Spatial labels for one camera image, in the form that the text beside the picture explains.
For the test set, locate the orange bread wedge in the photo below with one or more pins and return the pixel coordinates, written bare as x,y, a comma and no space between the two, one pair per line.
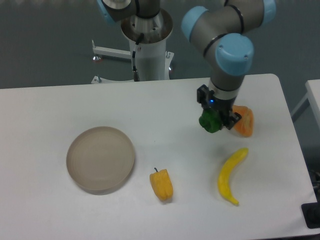
245,126

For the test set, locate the green bell pepper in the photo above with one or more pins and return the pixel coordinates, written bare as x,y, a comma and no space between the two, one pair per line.
210,120

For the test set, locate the yellow banana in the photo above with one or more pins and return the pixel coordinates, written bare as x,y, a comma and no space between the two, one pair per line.
223,180

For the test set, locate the white side table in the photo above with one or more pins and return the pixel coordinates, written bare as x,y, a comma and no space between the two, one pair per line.
310,99

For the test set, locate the yellow bell pepper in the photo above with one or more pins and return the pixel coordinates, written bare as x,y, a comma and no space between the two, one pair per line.
161,184

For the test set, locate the black clamp at table edge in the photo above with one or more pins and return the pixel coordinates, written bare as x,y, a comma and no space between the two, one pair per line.
311,214

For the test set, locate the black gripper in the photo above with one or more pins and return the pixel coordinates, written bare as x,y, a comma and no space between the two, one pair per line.
221,101

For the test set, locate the beige round plate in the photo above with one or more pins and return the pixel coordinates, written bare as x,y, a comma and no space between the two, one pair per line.
100,160

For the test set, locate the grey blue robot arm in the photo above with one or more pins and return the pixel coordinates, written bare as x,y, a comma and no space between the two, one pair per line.
218,36

